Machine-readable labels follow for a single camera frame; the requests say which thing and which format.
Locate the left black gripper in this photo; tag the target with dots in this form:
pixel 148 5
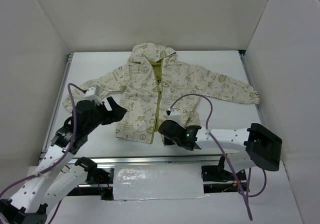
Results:
pixel 108 109

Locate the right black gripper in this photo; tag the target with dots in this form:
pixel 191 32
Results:
pixel 167 139

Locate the cream jacket with green print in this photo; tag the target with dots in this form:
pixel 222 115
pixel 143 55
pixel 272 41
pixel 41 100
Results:
pixel 152 80

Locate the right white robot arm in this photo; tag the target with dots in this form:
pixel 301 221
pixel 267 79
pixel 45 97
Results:
pixel 254 146

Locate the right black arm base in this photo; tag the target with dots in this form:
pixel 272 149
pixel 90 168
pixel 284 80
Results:
pixel 217 173

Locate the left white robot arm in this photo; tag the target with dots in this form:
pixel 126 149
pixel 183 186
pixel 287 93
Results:
pixel 47 186

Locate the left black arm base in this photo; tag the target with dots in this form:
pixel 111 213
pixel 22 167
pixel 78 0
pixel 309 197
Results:
pixel 94 175

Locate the silver foil covered panel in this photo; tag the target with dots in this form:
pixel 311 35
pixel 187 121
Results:
pixel 153 182

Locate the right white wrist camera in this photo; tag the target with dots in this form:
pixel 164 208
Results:
pixel 173 114

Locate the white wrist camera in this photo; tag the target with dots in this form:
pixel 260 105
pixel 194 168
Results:
pixel 173 114
pixel 93 94

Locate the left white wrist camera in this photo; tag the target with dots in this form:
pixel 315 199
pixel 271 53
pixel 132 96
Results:
pixel 93 94

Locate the aluminium front rail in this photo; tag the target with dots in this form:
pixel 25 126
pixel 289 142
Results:
pixel 202 159

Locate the left aluminium frame rail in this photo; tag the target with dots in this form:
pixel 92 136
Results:
pixel 56 105

